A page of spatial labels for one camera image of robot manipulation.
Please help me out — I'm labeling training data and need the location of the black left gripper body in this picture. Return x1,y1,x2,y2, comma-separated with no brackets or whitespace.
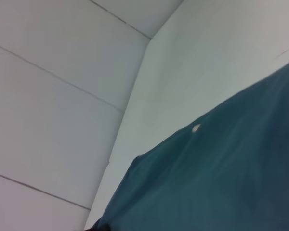
83,222,112,231

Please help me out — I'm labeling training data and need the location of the blue t-shirt with white print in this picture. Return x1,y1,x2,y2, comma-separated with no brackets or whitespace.
92,54,289,231

